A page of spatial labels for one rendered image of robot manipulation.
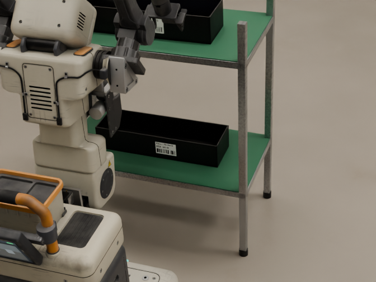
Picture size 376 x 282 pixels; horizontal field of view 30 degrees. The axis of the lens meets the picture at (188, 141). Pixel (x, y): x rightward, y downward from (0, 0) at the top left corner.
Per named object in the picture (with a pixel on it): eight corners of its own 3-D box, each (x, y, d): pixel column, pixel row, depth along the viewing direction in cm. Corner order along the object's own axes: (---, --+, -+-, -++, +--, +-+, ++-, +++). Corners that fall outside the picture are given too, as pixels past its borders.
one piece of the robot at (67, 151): (107, 245, 222) (94, 62, 195) (2, 224, 233) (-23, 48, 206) (138, 204, 244) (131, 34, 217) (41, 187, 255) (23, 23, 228)
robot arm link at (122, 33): (114, 41, 208) (132, 43, 206) (123, 11, 211) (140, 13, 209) (124, 55, 216) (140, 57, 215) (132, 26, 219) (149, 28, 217)
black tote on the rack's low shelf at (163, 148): (97, 147, 320) (94, 127, 313) (113, 127, 333) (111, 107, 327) (217, 168, 302) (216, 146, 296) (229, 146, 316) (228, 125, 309)
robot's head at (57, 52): (58, 76, 203) (55, 43, 198) (20, 72, 206) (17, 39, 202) (70, 68, 209) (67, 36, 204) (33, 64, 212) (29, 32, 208)
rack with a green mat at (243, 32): (102, 164, 369) (73, -39, 307) (272, 194, 341) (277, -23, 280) (61, 219, 333) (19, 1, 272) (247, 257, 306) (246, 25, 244)
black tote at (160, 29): (75, 30, 283) (71, 4, 277) (93, 13, 297) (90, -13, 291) (210, 44, 267) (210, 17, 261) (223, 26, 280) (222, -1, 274)
